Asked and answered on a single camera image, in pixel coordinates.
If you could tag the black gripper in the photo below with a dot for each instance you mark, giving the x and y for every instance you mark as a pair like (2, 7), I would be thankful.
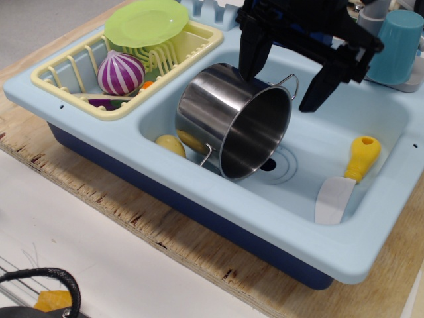
(322, 31)

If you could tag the stainless steel pot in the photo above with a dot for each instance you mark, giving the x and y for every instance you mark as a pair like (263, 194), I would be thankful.
(235, 125)

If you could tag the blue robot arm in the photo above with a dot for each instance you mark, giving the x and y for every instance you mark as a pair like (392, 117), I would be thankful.
(322, 31)

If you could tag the light blue toy sink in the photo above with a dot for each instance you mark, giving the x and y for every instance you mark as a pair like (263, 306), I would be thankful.
(270, 213)

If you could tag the grey toy faucet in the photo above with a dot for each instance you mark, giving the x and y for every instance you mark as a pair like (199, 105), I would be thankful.
(371, 17)

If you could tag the teal plastic cup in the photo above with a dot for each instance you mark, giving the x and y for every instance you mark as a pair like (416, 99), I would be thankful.
(400, 34)

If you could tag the orange toy carrot piece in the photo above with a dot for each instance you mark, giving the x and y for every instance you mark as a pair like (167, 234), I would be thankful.
(147, 84)

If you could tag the yellow toy potato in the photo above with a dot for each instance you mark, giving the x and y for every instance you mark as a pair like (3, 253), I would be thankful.
(172, 144)

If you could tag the green plastic plate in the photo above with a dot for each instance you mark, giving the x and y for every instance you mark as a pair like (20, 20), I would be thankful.
(146, 23)

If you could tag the wooden plywood board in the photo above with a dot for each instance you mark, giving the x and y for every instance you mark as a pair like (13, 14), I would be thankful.
(133, 256)

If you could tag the purple striped toy onion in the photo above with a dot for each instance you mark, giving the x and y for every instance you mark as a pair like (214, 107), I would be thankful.
(120, 73)

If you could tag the pale yellow dish rack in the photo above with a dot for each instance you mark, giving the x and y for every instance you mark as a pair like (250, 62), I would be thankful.
(72, 75)

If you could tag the purple toy eggplant slice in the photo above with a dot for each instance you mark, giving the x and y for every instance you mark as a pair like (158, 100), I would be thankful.
(104, 103)

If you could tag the yellow tape piece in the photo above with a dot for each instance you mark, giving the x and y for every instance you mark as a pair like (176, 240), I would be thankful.
(53, 300)

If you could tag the yellow handled toy knife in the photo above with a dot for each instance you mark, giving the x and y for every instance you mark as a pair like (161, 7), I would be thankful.
(335, 192)

